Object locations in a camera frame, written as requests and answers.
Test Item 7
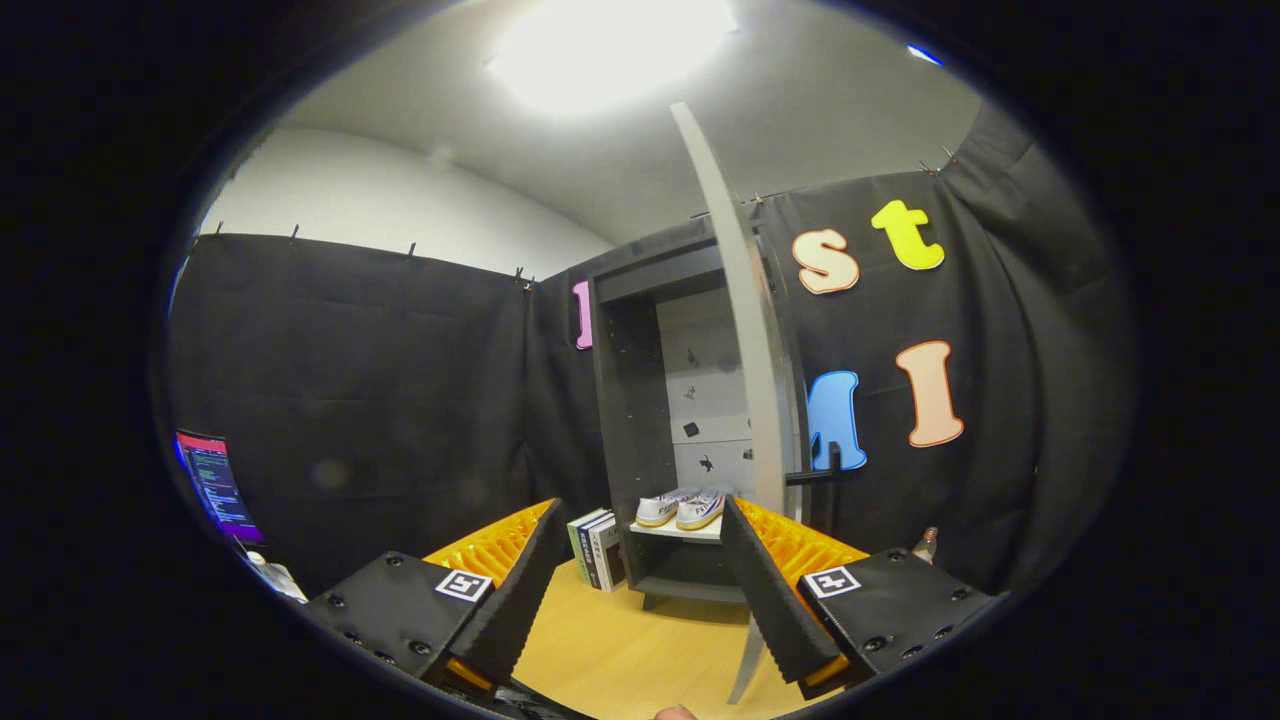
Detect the black backdrop cloth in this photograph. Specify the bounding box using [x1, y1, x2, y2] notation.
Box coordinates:
[160, 95, 1136, 601]

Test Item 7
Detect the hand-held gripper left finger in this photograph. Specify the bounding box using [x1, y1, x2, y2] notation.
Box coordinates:
[300, 497, 566, 696]

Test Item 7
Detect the white canvas shoe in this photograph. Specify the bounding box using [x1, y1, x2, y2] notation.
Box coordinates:
[636, 487, 701, 529]
[676, 487, 731, 531]

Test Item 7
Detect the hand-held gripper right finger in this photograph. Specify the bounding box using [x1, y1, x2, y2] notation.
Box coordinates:
[720, 494, 1001, 701]

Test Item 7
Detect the computer monitor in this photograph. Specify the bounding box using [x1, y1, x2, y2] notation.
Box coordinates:
[175, 430, 263, 544]

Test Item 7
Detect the blue spine book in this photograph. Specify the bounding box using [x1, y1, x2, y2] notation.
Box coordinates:
[577, 512, 613, 591]

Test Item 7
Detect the white object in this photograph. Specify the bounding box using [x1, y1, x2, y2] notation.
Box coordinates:
[245, 550, 308, 604]

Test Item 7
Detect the large ceiling light panel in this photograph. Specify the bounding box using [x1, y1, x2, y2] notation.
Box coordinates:
[487, 0, 739, 119]

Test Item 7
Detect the dark grey shoe cabinet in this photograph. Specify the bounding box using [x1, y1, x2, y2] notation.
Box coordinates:
[585, 215, 813, 611]

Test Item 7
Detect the black cabinet door handle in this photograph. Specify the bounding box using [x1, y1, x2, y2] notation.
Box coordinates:
[785, 443, 847, 531]

